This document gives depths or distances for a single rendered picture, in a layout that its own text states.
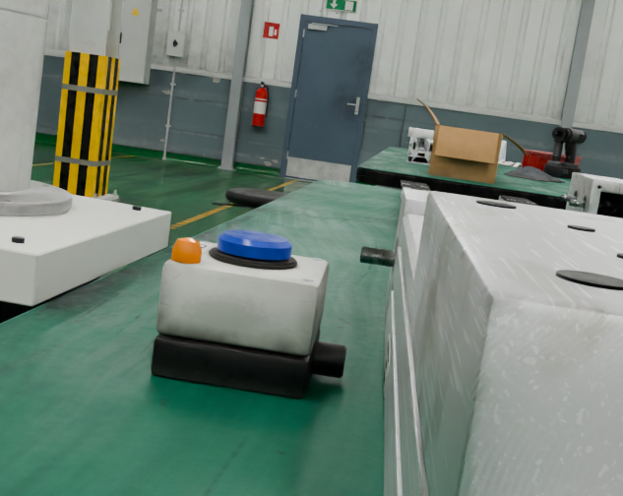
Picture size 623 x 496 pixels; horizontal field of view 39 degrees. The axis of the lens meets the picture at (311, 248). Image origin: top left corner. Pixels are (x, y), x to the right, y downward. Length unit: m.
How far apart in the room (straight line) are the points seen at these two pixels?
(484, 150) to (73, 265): 2.14
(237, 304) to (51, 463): 0.13
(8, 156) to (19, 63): 0.07
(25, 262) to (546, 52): 11.16
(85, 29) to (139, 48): 5.02
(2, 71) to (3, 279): 0.20
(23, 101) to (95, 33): 6.16
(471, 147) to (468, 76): 8.86
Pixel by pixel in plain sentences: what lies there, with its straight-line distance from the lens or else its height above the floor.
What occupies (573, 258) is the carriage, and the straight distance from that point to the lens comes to 0.16.
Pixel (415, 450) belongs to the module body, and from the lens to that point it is 0.24.
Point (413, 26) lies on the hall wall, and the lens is 11.58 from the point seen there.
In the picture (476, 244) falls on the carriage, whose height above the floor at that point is 0.90.
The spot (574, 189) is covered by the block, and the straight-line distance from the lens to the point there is 1.73.
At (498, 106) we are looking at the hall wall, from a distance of 11.54.
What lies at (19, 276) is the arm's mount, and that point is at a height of 0.80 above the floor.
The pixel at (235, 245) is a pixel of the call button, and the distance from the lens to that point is 0.46.
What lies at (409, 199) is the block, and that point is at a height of 0.87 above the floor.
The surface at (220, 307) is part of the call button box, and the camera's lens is 0.44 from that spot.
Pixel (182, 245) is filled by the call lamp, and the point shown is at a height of 0.85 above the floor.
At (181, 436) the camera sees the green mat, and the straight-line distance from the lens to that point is 0.39.
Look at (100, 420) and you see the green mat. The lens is 0.40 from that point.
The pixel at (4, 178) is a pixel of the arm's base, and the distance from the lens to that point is 0.73.
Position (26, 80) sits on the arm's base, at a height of 0.92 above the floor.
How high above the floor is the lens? 0.92
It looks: 9 degrees down
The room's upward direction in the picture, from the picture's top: 8 degrees clockwise
